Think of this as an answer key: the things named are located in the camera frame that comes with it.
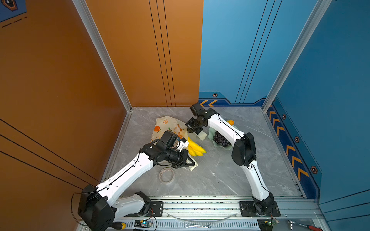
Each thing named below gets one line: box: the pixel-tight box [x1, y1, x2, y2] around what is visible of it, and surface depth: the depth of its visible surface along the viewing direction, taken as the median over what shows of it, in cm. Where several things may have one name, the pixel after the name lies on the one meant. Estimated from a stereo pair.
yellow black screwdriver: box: [109, 221, 127, 231], surface depth 69 cm
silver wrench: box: [185, 223, 212, 230], surface depth 71 cm
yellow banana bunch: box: [187, 136, 207, 157], surface depth 86 cm
